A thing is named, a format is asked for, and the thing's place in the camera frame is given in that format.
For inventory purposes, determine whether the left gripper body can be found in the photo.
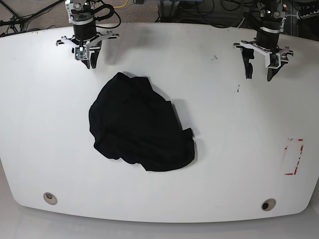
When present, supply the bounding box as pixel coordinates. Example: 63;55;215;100
233;27;294;67

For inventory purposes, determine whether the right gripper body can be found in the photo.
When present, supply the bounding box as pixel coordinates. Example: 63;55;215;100
56;24;119;54

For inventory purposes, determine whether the black T-shirt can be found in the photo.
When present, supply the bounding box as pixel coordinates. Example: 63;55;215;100
88;72;195;172

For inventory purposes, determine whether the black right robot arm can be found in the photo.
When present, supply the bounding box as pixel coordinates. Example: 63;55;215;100
56;0;119;69

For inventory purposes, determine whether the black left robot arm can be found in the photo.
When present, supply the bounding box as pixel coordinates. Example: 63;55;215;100
233;0;294;82

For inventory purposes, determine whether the white power strip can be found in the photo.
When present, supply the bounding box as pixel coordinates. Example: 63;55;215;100
297;7;319;20

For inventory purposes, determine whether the black tripod stand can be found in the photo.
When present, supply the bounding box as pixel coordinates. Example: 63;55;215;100
0;0;64;37

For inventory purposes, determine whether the red tape marking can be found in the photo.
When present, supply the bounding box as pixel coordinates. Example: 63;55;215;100
282;138;304;176

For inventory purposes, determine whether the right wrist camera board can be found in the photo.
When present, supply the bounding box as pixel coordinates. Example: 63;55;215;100
74;47;88;61

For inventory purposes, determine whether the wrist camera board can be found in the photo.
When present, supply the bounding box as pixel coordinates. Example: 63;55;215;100
269;54;281;69
74;47;88;61

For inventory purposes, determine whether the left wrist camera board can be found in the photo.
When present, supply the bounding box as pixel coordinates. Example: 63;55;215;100
269;54;281;69

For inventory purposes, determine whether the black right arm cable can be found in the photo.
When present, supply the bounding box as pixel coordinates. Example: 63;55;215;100
92;0;122;28

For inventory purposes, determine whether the right table cable grommet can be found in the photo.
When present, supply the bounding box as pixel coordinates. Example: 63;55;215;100
261;199;276;212

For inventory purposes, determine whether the table cable grommet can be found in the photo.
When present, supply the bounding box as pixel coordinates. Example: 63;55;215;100
43;192;57;205
261;199;276;212

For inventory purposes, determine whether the left table cable grommet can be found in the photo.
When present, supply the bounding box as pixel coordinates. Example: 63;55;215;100
43;192;57;205

